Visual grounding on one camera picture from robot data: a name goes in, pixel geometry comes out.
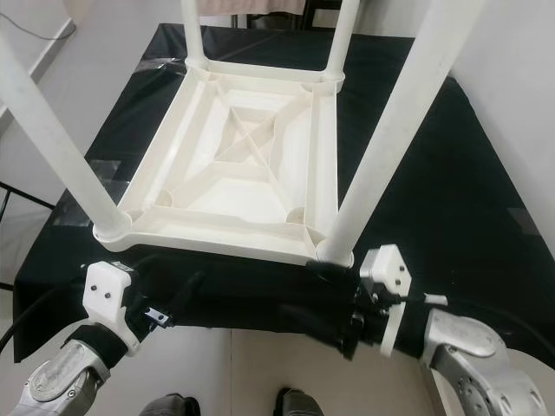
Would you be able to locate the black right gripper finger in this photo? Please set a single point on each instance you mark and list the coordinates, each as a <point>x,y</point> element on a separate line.
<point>331,273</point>
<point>312,329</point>

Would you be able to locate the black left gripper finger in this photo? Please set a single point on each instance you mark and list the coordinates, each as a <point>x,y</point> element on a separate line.
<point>188,295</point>

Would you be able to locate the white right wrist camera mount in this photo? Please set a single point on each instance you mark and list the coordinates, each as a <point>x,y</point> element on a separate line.
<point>386,269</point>

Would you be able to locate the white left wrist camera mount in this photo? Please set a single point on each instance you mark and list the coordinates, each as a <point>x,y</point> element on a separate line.
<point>106,295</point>

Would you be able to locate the white plastic table top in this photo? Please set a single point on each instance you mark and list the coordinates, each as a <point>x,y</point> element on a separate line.
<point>225,217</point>

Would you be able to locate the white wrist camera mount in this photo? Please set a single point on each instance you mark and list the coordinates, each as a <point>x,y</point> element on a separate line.
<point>106,295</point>
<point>386,269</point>

